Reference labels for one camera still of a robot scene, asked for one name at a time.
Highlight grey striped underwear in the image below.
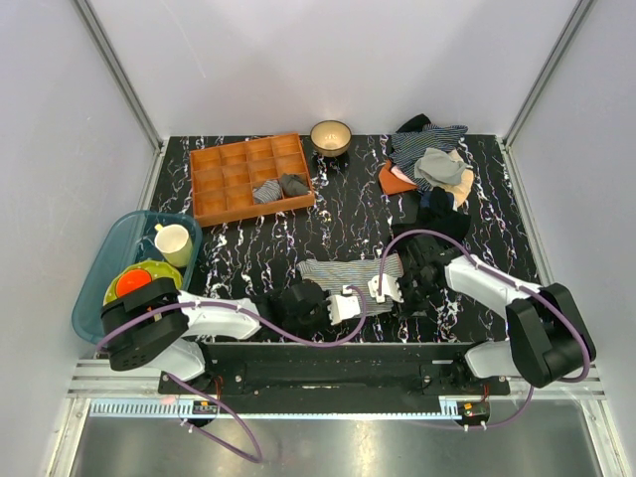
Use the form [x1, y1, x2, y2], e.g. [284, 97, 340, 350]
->
[296, 258, 393, 316]

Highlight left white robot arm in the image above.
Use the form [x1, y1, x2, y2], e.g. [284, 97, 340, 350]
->
[96, 271, 368, 394]

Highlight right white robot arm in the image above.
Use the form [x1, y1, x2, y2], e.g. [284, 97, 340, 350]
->
[385, 230, 596, 395]

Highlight rolled striped underwear in tray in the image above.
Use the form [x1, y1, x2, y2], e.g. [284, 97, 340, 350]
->
[252, 180, 282, 204]

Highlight rolled dark grey underwear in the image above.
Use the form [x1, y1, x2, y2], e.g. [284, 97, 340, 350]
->
[278, 174, 310, 198]

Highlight dark blue garment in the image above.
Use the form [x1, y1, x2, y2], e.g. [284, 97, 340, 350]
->
[419, 187, 455, 214]

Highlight beige garment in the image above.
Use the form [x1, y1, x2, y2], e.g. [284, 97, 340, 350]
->
[443, 150, 474, 210]

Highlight orange garment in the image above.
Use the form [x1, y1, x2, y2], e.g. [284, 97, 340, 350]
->
[379, 160, 417, 196]

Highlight grey garment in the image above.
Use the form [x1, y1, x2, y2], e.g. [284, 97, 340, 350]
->
[413, 148, 470, 186]

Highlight navy striped garment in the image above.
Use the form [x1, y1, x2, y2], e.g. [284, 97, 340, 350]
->
[390, 124, 468, 189]

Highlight orange compartment tray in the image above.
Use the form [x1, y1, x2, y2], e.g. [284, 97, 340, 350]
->
[190, 133, 315, 228]

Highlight cream and green mug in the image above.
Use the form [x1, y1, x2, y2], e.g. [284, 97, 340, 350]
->
[154, 224, 193, 268]

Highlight green dotted plate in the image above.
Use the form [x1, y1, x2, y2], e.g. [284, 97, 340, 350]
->
[103, 260, 183, 305]

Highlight beige ceramic bowl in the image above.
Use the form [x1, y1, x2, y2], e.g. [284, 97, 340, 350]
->
[310, 120, 352, 157]

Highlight orange cup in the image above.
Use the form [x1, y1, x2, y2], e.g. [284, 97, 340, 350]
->
[115, 268, 152, 297]

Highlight teal plastic bin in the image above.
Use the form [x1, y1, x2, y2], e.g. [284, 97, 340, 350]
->
[72, 211, 203, 344]

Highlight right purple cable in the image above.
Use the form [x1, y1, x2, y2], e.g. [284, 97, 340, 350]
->
[378, 229, 592, 431]

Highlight purple cable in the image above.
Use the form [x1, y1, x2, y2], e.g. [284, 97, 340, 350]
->
[378, 229, 592, 431]
[96, 283, 369, 464]

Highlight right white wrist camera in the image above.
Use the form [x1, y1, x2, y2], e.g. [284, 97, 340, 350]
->
[368, 274, 403, 303]

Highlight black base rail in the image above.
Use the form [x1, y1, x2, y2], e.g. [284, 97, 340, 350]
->
[187, 343, 510, 415]

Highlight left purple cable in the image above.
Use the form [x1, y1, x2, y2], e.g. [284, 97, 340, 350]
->
[96, 283, 369, 464]

